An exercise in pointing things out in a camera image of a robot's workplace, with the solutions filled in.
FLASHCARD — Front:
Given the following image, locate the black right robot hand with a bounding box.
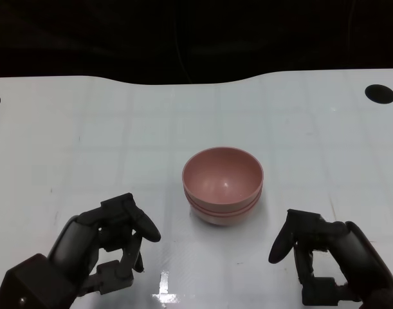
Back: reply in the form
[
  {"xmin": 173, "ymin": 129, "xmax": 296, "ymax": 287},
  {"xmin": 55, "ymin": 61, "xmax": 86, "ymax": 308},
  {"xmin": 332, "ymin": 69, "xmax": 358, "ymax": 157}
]
[{"xmin": 268, "ymin": 209, "xmax": 393, "ymax": 306}]

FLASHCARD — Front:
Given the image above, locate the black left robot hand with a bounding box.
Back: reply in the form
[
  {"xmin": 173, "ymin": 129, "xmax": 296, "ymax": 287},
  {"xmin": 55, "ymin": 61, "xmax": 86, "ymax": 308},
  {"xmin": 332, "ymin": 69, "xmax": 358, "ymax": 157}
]
[{"xmin": 48, "ymin": 192, "xmax": 161, "ymax": 296}]

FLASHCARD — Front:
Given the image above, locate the pink plastic bowl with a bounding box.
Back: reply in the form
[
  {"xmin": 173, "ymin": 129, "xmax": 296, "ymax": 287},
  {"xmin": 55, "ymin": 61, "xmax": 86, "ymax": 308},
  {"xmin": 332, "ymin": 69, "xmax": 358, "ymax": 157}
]
[
  {"xmin": 185, "ymin": 196, "xmax": 260, "ymax": 228},
  {"xmin": 183, "ymin": 185, "xmax": 264, "ymax": 214},
  {"xmin": 182, "ymin": 146, "xmax": 264, "ymax": 207}
]

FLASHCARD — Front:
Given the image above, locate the black cloth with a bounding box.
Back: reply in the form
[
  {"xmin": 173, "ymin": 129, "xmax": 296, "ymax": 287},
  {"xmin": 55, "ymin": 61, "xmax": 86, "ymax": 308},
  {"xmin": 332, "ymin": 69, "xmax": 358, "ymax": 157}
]
[{"xmin": 0, "ymin": 0, "xmax": 393, "ymax": 85}]

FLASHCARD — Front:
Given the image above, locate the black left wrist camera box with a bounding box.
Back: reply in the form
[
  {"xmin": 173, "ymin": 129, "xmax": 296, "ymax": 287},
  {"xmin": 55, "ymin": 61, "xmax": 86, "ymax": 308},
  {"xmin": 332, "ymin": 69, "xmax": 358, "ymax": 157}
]
[{"xmin": 0, "ymin": 253, "xmax": 87, "ymax": 309}]

